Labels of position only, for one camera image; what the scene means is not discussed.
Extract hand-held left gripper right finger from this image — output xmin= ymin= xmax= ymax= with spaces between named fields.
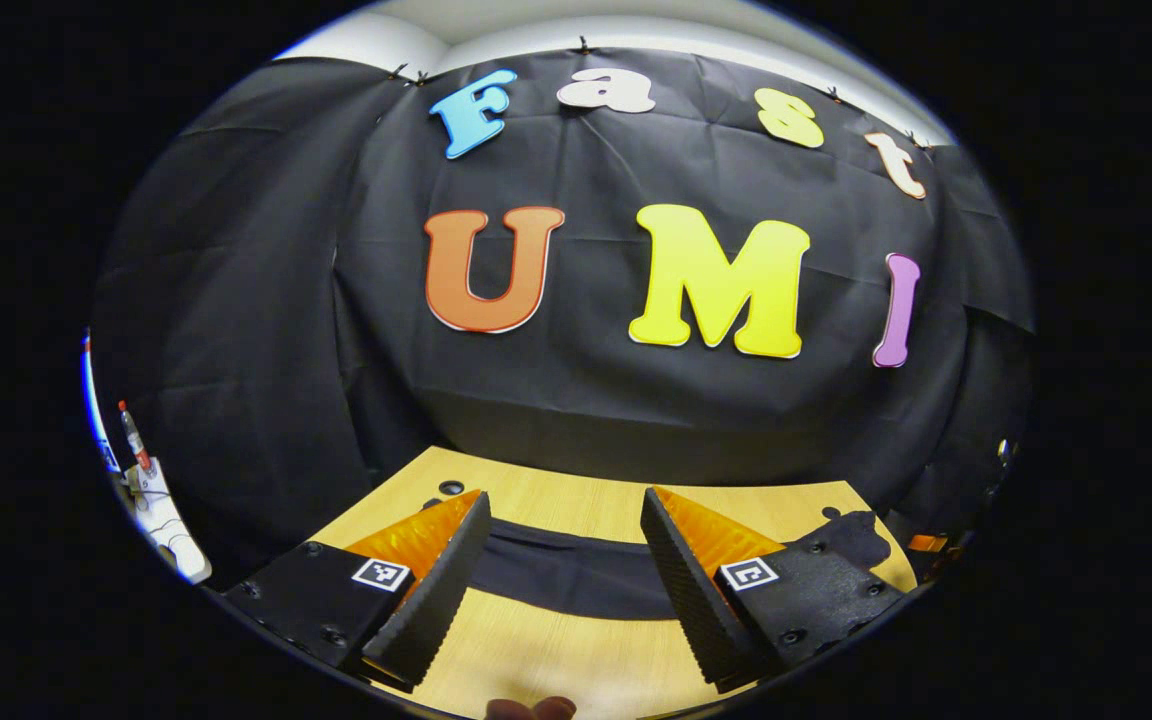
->
xmin=640 ymin=486 xmax=909 ymax=695

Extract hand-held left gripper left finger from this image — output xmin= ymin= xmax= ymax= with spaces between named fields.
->
xmin=220 ymin=489 xmax=493 ymax=694

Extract dark jeans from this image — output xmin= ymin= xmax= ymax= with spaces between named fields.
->
xmin=423 ymin=495 xmax=895 ymax=623

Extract black backdrop cloth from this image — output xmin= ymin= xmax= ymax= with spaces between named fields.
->
xmin=91 ymin=45 xmax=1037 ymax=586

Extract white side table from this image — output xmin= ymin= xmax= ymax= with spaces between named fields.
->
xmin=122 ymin=458 xmax=214 ymax=586

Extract red capped bottle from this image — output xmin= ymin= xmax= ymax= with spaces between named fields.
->
xmin=116 ymin=399 xmax=154 ymax=473

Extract white board panel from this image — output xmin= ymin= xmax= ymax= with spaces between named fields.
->
xmin=79 ymin=332 xmax=119 ymax=473

